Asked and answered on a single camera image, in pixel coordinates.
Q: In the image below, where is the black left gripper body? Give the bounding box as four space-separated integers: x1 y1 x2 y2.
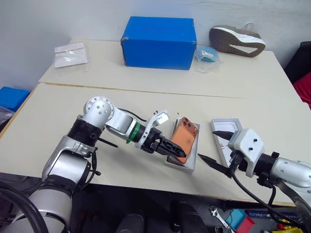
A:
140 128 163 154

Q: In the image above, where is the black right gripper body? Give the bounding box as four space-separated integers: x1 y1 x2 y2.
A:
225 151 247 180

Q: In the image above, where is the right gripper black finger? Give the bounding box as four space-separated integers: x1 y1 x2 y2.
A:
212 130 235 141
197 153 233 178

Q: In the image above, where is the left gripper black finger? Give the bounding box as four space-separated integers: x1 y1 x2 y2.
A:
158 137 187 158

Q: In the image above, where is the orange smartphone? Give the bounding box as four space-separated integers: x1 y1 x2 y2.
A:
168 116 198 166

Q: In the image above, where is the white phone box lid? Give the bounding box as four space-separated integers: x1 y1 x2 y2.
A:
209 117 244 168

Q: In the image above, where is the white phone box base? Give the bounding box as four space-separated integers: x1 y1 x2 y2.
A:
165 118 202 174

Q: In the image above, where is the long blue printed box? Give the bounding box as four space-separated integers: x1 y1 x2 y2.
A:
246 210 292 219

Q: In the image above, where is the yellow plastic box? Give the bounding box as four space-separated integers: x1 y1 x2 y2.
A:
276 224 305 233

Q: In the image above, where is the blue cardboard box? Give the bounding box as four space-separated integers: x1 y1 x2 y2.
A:
120 16 198 71

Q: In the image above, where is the silver adjustable wrench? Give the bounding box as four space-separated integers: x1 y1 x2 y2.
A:
209 205 234 232

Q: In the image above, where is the blue and red tray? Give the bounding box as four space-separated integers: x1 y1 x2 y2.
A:
225 208 256 233

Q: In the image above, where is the clear bag with blue item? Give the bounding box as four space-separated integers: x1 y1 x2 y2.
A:
194 45 223 74

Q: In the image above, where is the dark rounded shape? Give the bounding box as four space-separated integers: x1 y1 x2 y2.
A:
116 213 147 233

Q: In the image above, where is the red cloth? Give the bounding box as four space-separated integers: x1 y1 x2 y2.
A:
292 71 311 110

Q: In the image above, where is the brown sneaker with white sole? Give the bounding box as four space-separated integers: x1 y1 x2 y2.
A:
209 22 267 58

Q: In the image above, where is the black chair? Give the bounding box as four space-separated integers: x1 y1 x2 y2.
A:
283 41 311 84

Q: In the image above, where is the clear bag with white card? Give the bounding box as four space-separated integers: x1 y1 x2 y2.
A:
53 42 89 73

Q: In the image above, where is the blue plastic bin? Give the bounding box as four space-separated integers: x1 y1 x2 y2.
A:
0 86 31 113

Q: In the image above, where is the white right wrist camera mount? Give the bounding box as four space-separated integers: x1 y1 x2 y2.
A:
227 128 266 177

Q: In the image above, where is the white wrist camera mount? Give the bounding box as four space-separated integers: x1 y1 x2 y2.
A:
227 128 266 177
134 109 170 150

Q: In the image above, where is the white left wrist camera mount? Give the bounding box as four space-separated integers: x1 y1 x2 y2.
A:
134 109 170 150

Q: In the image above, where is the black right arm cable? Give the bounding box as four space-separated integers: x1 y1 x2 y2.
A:
230 167 305 230

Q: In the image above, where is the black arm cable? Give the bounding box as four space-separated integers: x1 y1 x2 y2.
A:
119 108 149 122
230 167 305 230

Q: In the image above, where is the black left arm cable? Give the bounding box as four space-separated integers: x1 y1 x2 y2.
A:
119 108 149 122

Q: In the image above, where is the thick black cable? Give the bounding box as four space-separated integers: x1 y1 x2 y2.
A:
0 185 50 233

